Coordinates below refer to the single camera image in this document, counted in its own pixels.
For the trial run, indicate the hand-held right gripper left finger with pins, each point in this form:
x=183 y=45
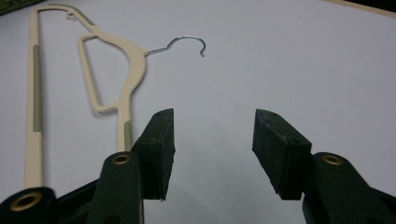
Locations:
x=149 y=161

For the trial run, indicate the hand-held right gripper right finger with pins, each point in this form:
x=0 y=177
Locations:
x=286 y=155

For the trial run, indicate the beige plastic clothes hanger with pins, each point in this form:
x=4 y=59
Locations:
x=133 y=62

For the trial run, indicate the dark green cloth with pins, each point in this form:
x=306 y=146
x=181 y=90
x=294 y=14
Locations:
x=14 y=5

